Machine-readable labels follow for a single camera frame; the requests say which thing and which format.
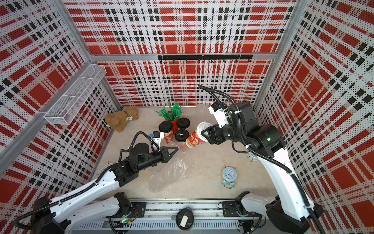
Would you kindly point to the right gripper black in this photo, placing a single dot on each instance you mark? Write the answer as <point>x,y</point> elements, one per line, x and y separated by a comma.
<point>214,133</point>

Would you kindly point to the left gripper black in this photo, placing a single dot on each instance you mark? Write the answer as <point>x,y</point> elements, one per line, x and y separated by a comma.
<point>164,153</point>

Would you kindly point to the white lid milk tea cup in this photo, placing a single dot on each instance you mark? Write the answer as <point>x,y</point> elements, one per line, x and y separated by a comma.
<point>195,137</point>

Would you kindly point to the clear plastic carrier bag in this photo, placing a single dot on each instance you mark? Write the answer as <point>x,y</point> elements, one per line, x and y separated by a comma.
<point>178,168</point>

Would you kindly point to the black lid red cup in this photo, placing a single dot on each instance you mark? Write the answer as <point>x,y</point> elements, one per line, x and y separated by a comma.
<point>167,128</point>
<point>180,137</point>

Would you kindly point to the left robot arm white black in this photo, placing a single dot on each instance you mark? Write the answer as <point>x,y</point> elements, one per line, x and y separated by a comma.
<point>62,214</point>

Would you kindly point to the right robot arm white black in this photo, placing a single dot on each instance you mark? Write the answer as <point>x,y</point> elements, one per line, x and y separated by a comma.
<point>292,208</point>

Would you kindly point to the red straw holder cup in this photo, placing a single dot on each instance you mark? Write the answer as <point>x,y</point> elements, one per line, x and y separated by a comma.
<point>174,124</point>

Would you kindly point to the green straws bundle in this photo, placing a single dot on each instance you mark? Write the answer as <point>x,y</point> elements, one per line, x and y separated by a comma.
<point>173,114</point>

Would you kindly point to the light blue alarm clock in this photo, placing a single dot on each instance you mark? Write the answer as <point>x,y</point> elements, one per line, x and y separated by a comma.
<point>228,177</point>

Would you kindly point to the white alarm clock right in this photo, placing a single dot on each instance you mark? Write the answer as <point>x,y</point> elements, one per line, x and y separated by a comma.
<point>253,157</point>

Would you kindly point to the white alarm clock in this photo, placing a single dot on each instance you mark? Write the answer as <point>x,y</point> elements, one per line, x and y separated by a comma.
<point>106,168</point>
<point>253,157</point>

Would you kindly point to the brown teddy bear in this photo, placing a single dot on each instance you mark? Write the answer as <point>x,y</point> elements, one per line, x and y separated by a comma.
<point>119,120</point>

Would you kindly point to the white alarm clock left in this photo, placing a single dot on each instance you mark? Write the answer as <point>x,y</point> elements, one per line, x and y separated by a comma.
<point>106,168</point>

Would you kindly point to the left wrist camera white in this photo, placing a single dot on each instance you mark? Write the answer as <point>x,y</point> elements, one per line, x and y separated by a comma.
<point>157,137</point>

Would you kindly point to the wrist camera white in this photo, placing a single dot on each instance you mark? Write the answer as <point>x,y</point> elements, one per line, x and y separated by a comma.
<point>157,137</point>
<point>219,111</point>

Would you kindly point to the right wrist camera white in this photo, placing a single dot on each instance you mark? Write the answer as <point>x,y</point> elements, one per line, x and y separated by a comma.
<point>219,111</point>

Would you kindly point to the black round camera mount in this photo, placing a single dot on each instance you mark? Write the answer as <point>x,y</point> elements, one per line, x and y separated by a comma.
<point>185,219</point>

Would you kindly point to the black hook rail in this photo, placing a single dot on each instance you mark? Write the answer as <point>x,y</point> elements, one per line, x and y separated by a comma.
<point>174,58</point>

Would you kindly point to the white wire mesh basket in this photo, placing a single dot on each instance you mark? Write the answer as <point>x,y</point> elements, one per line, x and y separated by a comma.
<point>67,107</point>

